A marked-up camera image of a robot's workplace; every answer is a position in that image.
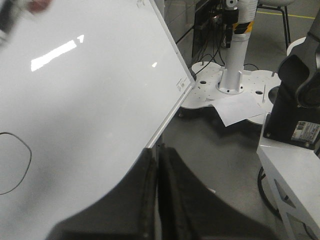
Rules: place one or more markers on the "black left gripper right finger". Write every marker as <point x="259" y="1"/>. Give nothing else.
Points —
<point x="190" y="211"/>

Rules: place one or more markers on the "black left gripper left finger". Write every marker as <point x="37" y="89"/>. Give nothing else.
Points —
<point x="127" y="212"/>

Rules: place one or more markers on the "white whiteboard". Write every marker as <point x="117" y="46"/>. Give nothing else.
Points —
<point x="85" y="86"/>

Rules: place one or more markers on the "white paper sheet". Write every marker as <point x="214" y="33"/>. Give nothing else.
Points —
<point x="235" y="108"/>

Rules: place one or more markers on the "white robot stand column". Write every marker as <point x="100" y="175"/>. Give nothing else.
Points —
<point x="238" y="17"/>

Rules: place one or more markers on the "black equipment box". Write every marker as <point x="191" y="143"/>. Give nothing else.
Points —
<point x="208" y="15"/>

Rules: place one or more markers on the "black chair legs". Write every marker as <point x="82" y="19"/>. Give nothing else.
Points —
<point x="280" y="6"/>

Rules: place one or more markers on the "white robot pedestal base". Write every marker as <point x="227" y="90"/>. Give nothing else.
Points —
<point x="258" y="83"/>

